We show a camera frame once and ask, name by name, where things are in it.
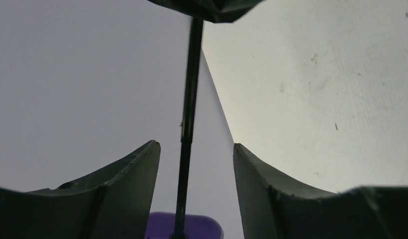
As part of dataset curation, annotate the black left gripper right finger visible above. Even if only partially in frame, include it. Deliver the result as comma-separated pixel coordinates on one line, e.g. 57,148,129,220
233,143,408,239

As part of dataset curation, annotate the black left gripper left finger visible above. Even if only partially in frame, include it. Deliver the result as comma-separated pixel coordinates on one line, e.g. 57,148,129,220
0,140,161,239

